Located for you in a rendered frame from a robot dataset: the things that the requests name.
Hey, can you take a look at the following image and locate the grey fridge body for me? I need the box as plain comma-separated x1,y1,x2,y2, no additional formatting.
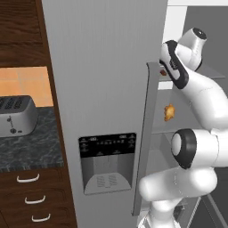
139,0,228,228

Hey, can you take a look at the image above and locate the golden chicken drumstick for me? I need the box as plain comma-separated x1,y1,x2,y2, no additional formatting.
163,103,176,122

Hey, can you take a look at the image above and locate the dark wood wall cupboard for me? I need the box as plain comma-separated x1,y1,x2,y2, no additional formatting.
0,0,48,69

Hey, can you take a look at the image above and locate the grey fridge door with dispenser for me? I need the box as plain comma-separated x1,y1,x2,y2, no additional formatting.
41,0,169,228

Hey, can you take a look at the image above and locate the plain grey fridge door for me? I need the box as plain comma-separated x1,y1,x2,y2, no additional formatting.
131,61,161,216

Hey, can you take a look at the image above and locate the silver toaster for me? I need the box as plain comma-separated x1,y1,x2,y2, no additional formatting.
0,94,39,138

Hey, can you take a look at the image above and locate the dark wood drawer front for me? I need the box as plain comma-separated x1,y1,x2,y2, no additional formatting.
0,206,74,228
0,187,70,212
0,168,67,194

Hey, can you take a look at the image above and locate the white drawer handle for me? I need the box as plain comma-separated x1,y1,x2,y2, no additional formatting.
16,173,41,183
24,194,47,205
31,213,52,224

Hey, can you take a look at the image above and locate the grey fridge shelf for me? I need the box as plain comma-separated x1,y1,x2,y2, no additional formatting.
151,88,212,135
159,61,226,83

